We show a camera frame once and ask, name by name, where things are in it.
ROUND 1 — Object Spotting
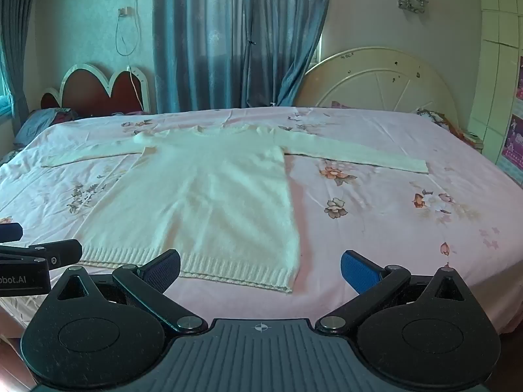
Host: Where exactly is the white charger cable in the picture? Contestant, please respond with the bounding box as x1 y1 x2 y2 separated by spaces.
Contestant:
115 8 144 112

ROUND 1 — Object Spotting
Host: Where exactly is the red heart-shaped headboard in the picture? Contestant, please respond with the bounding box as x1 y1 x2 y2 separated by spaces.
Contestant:
41 64 150 117

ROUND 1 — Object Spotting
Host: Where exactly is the purple pillow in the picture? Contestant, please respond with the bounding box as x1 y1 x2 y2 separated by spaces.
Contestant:
53 107 80 123

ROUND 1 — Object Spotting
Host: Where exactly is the cream wardrobe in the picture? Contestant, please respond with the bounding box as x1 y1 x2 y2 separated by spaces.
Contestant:
468 0 523 168

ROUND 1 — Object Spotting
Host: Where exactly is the narrow grey-blue curtain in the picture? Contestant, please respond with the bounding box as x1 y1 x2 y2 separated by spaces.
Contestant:
0 0 39 148

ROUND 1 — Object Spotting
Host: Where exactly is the wide blue curtain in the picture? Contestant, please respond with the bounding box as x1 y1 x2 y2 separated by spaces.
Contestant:
152 0 336 114

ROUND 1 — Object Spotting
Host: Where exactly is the cream round headboard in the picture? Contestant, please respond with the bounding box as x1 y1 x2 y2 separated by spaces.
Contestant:
294 47 460 125

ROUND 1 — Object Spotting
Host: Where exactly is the floral pillow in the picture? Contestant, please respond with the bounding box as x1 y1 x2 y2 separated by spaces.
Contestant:
417 108 460 131

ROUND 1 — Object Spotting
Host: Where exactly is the blue pillow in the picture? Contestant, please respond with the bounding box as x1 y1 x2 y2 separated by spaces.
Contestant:
14 108 62 145

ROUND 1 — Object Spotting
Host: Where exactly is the bed with pink floral sheet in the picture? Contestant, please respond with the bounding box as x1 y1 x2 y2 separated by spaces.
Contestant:
0 106 523 335

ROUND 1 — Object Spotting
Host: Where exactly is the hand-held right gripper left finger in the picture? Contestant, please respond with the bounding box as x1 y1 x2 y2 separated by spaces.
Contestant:
52 248 209 333

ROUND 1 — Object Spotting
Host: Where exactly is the white knit sweater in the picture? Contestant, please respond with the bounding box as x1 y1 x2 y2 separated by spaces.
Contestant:
41 124 430 295

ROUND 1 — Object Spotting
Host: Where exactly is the cluttered bedside table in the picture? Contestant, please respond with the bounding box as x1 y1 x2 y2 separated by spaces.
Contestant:
460 128 486 154

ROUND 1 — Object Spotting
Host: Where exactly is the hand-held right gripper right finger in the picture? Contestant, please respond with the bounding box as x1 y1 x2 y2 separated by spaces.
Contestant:
316 249 477 333

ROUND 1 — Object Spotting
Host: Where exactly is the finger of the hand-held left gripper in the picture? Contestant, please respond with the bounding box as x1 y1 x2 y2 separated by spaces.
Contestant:
0 239 83 271
0 222 24 244

